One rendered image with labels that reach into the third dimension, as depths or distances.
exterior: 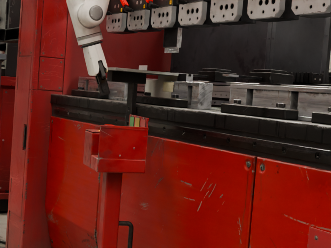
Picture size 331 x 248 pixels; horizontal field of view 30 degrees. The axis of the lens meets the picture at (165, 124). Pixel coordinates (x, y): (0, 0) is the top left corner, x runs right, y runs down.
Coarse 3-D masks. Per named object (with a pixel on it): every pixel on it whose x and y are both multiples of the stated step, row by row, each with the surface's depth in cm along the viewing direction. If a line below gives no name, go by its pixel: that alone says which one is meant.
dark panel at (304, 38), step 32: (192, 32) 318; (224, 32) 295; (256, 32) 275; (288, 32) 258; (320, 32) 242; (192, 64) 317; (224, 64) 294; (256, 64) 274; (288, 64) 257; (320, 64) 242
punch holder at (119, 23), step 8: (112, 0) 275; (128, 0) 267; (112, 8) 275; (120, 8) 269; (112, 16) 274; (120, 16) 268; (112, 24) 274; (120, 24) 268; (112, 32) 279; (120, 32) 276; (128, 32) 273; (136, 32) 271
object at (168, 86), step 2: (164, 82) 238; (166, 82) 236; (168, 82) 235; (170, 82) 234; (172, 82) 233; (164, 84) 238; (166, 84) 236; (168, 84) 235; (170, 84) 234; (172, 84) 233; (164, 86) 238; (166, 86) 236; (168, 86) 235; (170, 86) 234; (172, 86) 233; (164, 88) 238; (166, 88) 236; (168, 88) 235; (170, 88) 234; (172, 88) 233; (164, 90) 238; (166, 90) 236; (168, 90) 235; (170, 90) 234; (172, 90) 232
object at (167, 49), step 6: (168, 30) 240; (174, 30) 237; (180, 30) 236; (168, 36) 240; (174, 36) 237; (180, 36) 236; (168, 42) 240; (174, 42) 237; (180, 42) 236; (168, 48) 242; (174, 48) 238
